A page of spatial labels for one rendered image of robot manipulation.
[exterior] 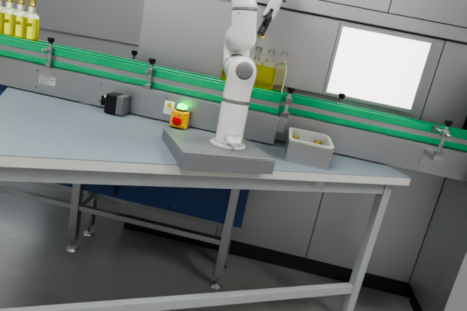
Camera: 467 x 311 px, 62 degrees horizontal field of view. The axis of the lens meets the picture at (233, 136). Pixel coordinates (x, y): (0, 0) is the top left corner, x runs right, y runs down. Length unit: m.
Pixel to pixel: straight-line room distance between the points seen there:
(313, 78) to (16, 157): 1.30
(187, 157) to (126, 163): 0.18
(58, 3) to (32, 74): 2.02
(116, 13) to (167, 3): 1.96
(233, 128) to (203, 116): 0.39
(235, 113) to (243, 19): 0.31
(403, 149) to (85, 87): 1.42
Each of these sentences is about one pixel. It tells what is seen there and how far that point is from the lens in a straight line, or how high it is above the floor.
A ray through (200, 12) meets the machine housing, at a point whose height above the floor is 1.24.
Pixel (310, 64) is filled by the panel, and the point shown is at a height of 1.10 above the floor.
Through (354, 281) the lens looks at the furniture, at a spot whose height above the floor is 0.22.
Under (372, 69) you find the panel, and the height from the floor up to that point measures 1.14.
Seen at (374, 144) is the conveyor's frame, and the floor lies 0.83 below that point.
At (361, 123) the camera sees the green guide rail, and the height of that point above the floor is 0.91.
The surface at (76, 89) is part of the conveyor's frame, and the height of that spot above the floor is 0.81.
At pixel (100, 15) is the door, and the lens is 3.95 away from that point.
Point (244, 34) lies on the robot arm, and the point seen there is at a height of 1.18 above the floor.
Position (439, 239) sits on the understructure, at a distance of 2.14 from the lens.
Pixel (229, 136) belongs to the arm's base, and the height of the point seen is 0.84.
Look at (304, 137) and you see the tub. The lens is 1.71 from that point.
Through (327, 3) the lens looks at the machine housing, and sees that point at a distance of 1.93.
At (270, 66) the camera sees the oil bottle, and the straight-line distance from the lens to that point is 1.76.
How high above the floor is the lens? 1.17
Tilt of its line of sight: 14 degrees down
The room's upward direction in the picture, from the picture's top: 11 degrees clockwise
